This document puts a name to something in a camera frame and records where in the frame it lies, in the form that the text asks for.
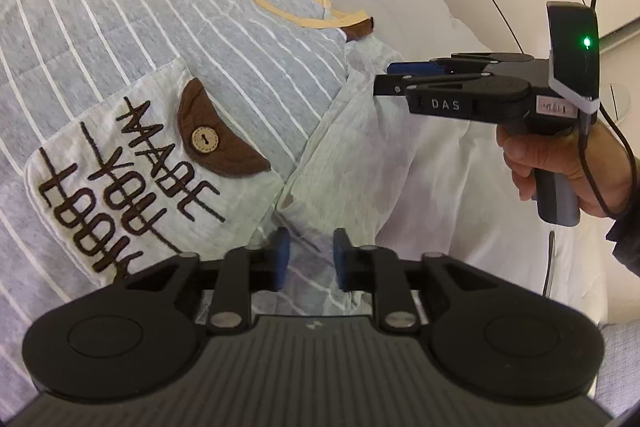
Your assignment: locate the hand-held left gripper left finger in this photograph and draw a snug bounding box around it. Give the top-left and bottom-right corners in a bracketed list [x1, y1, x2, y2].
[122, 228, 292, 334]

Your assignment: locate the grey striped shirt yellow collar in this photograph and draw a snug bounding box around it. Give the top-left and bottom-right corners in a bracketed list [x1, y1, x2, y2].
[0, 0, 418, 388]

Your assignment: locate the grey cable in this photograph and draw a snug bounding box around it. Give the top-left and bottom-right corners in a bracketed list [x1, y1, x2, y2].
[542, 231, 559, 299]

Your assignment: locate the person's right hand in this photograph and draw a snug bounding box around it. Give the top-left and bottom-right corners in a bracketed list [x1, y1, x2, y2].
[496, 121, 635, 219]

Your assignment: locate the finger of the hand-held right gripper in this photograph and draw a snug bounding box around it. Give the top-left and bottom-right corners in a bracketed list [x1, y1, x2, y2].
[387, 52, 537, 78]
[374, 74, 532, 100]

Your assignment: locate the person's right forearm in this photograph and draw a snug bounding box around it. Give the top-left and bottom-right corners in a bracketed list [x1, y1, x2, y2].
[605, 187, 640, 284]

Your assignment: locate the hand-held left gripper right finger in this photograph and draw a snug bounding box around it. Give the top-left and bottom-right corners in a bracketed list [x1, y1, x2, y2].
[333, 228, 503, 334]

